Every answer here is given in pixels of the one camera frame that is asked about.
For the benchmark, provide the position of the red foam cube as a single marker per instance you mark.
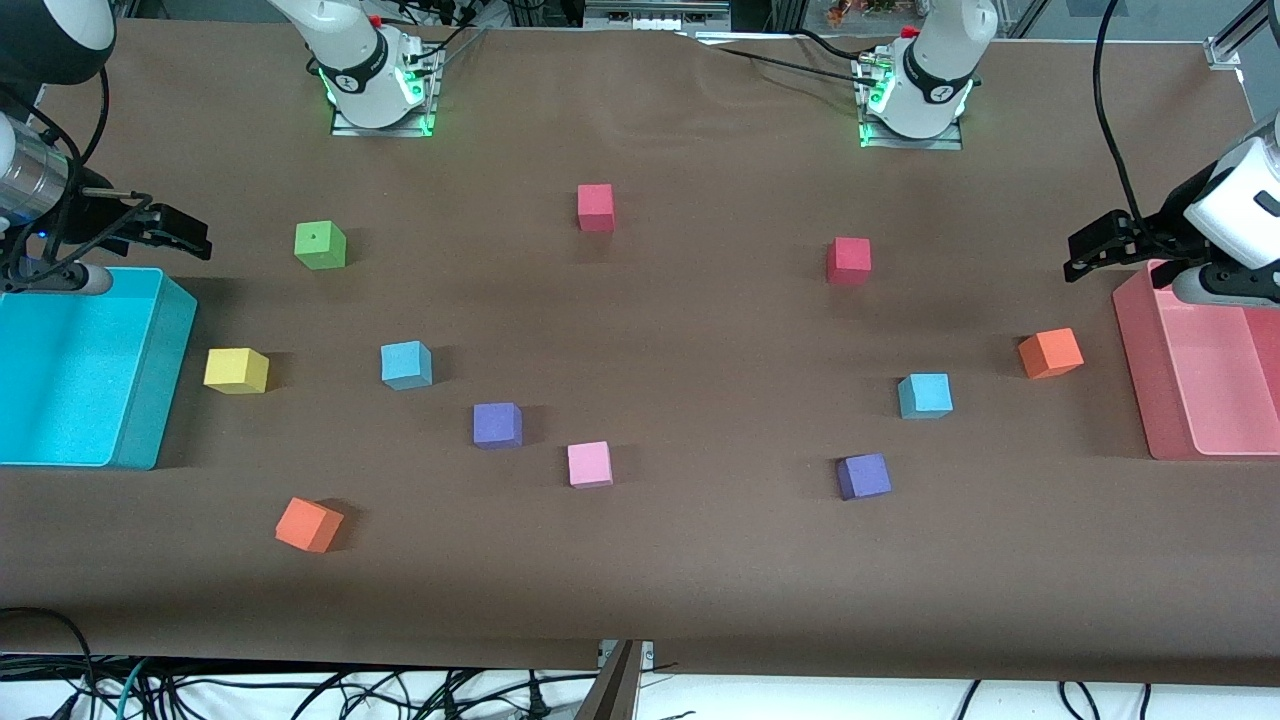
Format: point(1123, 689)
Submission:
point(595, 207)
point(848, 260)

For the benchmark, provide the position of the cyan plastic bin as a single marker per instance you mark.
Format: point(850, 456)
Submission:
point(60, 380)

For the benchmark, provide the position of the pink plastic bin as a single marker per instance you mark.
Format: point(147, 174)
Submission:
point(1220, 390)

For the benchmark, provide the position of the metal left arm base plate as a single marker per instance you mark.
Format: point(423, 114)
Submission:
point(910, 143)

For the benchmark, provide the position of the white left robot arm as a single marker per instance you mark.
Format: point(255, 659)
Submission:
point(940, 50)

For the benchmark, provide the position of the pink foam cube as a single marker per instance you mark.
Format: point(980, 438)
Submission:
point(590, 465)

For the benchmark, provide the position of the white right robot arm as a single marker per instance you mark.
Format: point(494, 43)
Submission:
point(350, 50)

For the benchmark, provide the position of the brown table cover sheet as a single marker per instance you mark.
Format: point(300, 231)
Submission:
point(700, 560)

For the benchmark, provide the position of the purple foam cube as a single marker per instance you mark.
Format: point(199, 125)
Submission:
point(863, 477)
point(497, 425)

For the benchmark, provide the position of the orange foam cube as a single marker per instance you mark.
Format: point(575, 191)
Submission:
point(1050, 354)
point(308, 525)

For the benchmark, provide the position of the light blue foam cube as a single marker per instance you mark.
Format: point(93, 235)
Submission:
point(925, 396)
point(405, 365)

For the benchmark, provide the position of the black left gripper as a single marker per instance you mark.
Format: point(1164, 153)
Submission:
point(1166, 229)

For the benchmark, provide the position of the green foam cube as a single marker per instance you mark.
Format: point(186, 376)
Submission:
point(320, 246)

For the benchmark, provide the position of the aluminium frame profile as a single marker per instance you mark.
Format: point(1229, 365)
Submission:
point(1235, 45)

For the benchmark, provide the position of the grey equipment box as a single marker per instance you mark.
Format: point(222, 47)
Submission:
point(650, 15)

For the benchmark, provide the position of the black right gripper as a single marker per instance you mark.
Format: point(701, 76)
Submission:
point(92, 219)

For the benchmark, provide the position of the yellow foam cube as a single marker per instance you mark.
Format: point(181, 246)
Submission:
point(235, 370)

